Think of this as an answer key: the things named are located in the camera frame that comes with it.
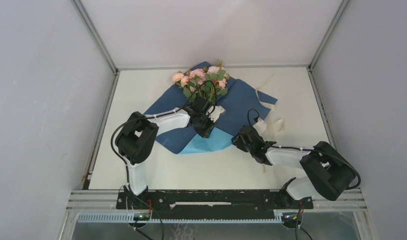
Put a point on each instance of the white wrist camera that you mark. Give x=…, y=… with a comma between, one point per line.
x=214, y=112
x=260, y=126

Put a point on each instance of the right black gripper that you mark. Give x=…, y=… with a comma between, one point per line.
x=237, y=140

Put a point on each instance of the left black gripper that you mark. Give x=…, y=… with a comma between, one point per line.
x=205, y=133

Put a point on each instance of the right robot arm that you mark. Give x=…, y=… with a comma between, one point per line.
x=327, y=173

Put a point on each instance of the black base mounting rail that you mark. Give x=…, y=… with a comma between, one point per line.
x=212, y=203

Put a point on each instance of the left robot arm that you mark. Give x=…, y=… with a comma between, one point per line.
x=134, y=139

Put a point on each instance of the pale pink fake flower stem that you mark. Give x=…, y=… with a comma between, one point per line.
x=215, y=81

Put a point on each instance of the white cable duct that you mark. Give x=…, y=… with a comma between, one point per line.
x=124, y=217

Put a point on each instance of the cream ribbon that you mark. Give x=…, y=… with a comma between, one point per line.
x=274, y=124

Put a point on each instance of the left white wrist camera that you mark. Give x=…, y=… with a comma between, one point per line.
x=214, y=112

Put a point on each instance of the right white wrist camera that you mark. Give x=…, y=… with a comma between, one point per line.
x=260, y=126

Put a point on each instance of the blue wrapping paper sheet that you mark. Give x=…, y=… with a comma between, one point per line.
x=239, y=99

